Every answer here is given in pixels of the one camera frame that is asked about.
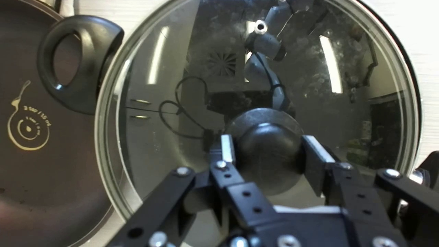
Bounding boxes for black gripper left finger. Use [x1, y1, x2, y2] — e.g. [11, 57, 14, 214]
[208, 134, 256, 229]

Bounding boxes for round glass pot lid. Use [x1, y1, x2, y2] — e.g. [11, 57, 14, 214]
[96, 0, 420, 218]

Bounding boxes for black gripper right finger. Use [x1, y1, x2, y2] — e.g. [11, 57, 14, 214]
[302, 134, 392, 229]

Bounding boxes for black cooking pot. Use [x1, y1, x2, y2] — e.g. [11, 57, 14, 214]
[0, 0, 119, 247]

